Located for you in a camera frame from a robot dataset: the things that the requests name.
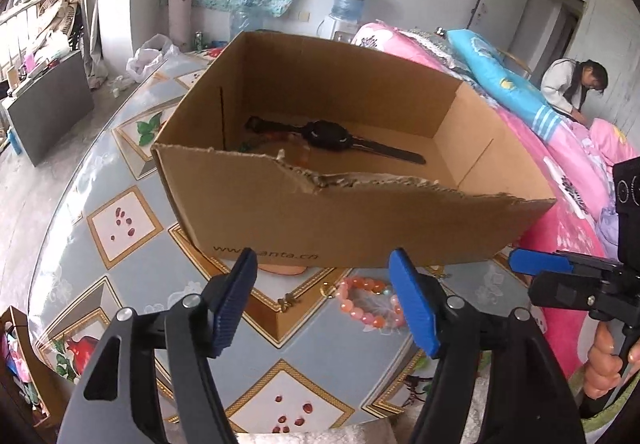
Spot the operator right hand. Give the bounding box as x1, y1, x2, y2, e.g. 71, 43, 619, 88
584, 323, 640, 400

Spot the pink paper roll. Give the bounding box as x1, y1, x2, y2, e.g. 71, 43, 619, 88
168, 0, 192, 52

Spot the brown cardboard box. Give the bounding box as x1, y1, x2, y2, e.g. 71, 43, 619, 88
151, 32, 555, 268

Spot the white water dispenser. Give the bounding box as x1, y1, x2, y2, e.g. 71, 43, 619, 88
316, 15, 360, 43

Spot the white plastic bag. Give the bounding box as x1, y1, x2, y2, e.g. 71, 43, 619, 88
126, 34, 180, 83

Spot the person in white top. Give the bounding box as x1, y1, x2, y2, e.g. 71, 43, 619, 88
540, 58, 608, 126

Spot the clear plastic bottle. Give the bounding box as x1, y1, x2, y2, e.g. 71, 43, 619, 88
230, 3, 264, 40

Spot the fruit pattern tablecloth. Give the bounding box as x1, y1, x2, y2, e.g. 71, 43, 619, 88
28, 55, 528, 433

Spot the pink floral quilt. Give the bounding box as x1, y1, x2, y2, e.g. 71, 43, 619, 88
351, 20, 640, 380

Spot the pink orange bead bracelet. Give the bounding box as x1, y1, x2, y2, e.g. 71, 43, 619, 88
335, 275, 409, 330

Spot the black purple smart watch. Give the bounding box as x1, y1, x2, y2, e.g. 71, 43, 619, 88
245, 116, 426, 166

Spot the blue cartoon pillow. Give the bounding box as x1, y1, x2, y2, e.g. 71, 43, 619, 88
446, 29, 563, 142

